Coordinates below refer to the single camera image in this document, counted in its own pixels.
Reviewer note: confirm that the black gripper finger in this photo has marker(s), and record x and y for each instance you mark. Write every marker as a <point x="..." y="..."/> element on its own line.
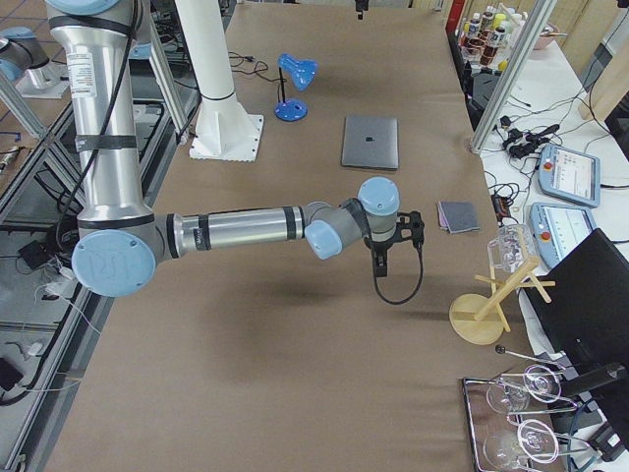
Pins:
<point x="361" y="6"/>

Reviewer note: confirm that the aluminium frame post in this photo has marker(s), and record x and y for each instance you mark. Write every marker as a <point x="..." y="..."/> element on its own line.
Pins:
<point x="524" y="45"/>

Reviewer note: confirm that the wine glass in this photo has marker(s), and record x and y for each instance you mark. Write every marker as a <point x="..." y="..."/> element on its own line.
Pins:
<point x="531" y="445"/>
<point x="514" y="392"/>

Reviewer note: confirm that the blue desk lamp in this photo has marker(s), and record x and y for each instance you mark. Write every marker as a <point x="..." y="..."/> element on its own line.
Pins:
<point x="300" y="73"/>

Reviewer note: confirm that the teach pendant tablet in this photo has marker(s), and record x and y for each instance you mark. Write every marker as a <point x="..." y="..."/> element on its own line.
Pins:
<point x="559" y="229"/>
<point x="570" y="175"/>

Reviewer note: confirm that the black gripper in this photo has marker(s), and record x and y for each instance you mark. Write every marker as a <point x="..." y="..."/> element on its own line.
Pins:
<point x="379" y="242"/>

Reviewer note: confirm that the copper wire bottle basket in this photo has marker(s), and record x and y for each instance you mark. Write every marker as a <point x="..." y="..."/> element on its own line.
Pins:
<point x="487" y="34"/>

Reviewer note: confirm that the wooden mug tree stand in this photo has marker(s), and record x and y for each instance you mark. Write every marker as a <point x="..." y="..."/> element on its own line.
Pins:
<point x="480" y="320"/>

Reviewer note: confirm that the lower wine glass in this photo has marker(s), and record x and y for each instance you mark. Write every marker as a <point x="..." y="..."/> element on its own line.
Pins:
<point x="531" y="445"/>

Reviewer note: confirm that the folded grey cloth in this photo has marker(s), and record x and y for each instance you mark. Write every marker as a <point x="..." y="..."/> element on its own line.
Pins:
<point x="457" y="217"/>

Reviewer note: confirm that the metal wire glass rack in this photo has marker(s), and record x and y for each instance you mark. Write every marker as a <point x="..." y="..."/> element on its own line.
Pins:
<point x="482" y="422"/>

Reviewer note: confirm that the near teach pendant tablet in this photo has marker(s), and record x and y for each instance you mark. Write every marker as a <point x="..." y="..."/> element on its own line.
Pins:
<point x="559" y="229"/>

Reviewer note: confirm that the grey laptop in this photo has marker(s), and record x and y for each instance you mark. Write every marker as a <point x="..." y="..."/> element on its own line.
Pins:
<point x="370" y="142"/>

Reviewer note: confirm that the clear glass mug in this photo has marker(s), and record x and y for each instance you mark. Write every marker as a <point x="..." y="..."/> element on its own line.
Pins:
<point x="512" y="246"/>

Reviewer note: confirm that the far teach pendant tablet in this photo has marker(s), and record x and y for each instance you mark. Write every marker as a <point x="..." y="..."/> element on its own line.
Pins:
<point x="570" y="175"/>

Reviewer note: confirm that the black monitor back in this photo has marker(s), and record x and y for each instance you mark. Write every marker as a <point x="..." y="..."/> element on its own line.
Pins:
<point x="587" y="317"/>

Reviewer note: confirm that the upper wine glass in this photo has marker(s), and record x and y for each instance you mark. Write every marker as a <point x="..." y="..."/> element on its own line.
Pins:
<point x="514" y="392"/>

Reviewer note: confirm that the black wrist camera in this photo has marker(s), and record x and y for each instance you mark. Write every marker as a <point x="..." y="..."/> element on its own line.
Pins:
<point x="410" y="227"/>

